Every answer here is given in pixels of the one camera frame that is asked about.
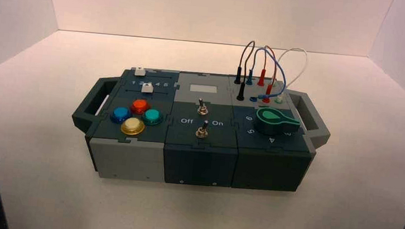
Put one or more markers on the small white slider knob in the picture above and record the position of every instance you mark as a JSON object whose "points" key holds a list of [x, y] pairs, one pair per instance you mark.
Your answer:
{"points": [[147, 89], [139, 72]]}

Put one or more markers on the white rectangular display window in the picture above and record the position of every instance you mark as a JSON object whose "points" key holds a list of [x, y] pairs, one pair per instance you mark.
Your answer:
{"points": [[203, 88]]}

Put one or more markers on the teal round push button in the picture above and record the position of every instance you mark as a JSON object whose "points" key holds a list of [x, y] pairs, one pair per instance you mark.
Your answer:
{"points": [[152, 116]]}

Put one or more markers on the dark green grey control box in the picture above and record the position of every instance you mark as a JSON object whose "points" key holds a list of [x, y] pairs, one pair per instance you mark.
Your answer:
{"points": [[197, 165]]}

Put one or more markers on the red round push button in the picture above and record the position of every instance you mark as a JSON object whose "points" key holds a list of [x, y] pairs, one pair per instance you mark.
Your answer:
{"points": [[140, 106]]}

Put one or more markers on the yellow round push button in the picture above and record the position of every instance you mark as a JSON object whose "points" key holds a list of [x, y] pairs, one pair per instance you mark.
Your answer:
{"points": [[133, 126]]}

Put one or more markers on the green rotary selector knob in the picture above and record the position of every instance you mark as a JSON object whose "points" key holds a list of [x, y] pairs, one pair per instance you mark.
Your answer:
{"points": [[274, 122]]}

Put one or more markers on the blue round push button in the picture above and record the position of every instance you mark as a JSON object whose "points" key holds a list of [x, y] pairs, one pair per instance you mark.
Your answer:
{"points": [[120, 114]]}

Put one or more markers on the metal toggle switch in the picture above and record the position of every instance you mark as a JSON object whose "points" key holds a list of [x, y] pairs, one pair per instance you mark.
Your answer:
{"points": [[202, 108], [202, 131]]}

